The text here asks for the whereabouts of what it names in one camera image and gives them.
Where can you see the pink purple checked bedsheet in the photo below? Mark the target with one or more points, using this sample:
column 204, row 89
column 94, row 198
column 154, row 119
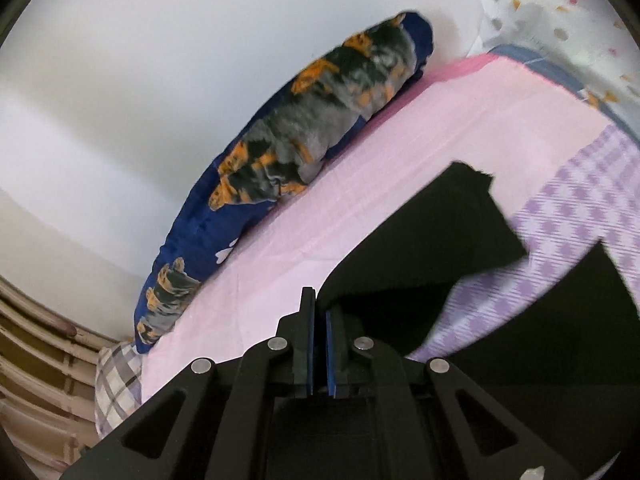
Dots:
column 400, row 135

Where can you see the white dotted pillow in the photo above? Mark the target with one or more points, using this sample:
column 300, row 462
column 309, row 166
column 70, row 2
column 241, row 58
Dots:
column 550, row 10

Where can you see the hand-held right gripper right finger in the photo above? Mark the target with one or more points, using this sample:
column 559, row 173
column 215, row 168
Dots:
column 331, row 350

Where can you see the wooden slatted headboard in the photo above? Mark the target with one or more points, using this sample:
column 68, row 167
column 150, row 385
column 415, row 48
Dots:
column 40, row 385

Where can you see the plaid pillow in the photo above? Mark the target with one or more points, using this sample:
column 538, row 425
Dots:
column 117, row 390

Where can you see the black pants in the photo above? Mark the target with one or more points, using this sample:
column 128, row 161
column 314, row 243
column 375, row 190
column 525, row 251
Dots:
column 425, row 250

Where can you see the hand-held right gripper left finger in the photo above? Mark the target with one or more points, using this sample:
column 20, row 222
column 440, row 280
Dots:
column 310, row 345

